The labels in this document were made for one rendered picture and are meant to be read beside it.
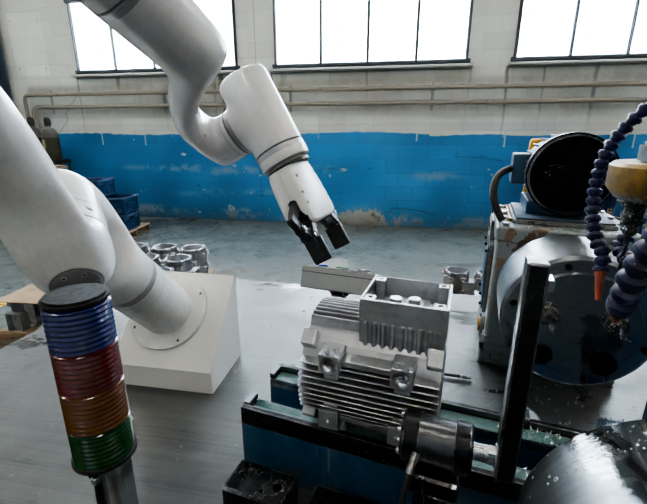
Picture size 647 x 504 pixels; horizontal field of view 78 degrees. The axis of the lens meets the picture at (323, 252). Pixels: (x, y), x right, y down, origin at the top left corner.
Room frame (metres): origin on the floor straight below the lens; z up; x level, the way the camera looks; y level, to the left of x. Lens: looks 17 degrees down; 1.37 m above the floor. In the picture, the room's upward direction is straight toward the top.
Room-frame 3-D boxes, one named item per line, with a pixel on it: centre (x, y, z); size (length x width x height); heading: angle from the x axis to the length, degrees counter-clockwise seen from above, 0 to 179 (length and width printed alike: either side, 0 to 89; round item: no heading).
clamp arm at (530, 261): (0.36, -0.20, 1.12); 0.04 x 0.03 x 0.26; 69
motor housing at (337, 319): (0.55, -0.09, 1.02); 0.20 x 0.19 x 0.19; 70
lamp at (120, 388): (0.36, 0.24, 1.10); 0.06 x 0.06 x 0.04
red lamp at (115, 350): (0.36, 0.24, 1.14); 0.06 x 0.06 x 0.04
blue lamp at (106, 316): (0.36, 0.24, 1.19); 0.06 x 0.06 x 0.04
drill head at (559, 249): (0.77, -0.50, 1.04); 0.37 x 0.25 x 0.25; 159
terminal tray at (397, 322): (0.54, -0.12, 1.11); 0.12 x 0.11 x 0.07; 70
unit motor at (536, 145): (1.05, -0.57, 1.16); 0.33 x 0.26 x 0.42; 159
